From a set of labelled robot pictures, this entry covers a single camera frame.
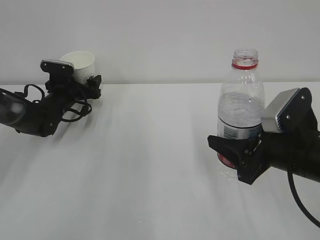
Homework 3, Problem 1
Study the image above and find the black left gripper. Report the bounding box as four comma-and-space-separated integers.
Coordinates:
67, 75, 102, 99

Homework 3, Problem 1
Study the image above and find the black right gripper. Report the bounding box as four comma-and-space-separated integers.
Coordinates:
207, 132, 272, 185

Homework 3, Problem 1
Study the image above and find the white paper cup green logo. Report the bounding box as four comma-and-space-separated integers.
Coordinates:
60, 51, 96, 85

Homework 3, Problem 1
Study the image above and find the clear plastic water bottle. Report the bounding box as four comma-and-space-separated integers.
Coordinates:
216, 47, 266, 179

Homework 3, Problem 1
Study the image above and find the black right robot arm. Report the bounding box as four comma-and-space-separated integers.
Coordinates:
207, 87, 320, 185

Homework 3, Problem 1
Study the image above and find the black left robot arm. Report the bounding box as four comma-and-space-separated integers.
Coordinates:
0, 59, 102, 137

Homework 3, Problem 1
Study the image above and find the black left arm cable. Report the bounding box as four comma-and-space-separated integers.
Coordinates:
14, 84, 93, 123

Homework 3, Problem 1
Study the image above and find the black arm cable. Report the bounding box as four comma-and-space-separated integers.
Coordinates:
14, 84, 93, 123
287, 169, 320, 230

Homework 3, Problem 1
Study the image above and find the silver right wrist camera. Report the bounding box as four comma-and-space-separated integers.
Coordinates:
261, 88, 300, 133

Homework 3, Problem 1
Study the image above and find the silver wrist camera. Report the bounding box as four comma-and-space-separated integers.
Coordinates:
261, 88, 300, 133
40, 59, 74, 68

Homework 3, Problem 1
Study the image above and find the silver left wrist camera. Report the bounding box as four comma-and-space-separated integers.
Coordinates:
40, 59, 74, 68

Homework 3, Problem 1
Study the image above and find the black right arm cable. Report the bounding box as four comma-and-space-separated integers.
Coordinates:
287, 169, 320, 230

